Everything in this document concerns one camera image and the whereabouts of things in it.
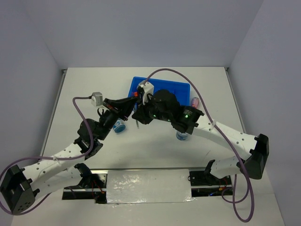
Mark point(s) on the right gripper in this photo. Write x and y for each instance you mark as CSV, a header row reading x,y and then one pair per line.
x,y
140,113

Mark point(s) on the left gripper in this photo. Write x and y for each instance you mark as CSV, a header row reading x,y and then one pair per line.
x,y
126,108

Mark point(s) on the blue jar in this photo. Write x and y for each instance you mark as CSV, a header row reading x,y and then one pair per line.
x,y
119,126
182,136

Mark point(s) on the pink glue bottle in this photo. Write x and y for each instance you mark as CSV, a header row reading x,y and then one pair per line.
x,y
195,102

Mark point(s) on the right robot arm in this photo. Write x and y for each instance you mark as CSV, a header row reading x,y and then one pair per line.
x,y
252,151

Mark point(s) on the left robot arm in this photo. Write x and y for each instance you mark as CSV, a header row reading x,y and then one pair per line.
x,y
21,187

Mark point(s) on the blue compartment tray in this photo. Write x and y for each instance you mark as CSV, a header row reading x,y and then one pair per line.
x,y
180,89

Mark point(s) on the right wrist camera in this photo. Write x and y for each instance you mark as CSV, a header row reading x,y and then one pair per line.
x,y
144,88

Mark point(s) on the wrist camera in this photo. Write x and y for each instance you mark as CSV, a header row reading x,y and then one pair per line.
x,y
97,99
144,88

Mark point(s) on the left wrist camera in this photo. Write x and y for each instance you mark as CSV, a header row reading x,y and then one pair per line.
x,y
97,99

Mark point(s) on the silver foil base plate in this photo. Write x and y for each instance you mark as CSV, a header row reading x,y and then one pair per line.
x,y
148,186

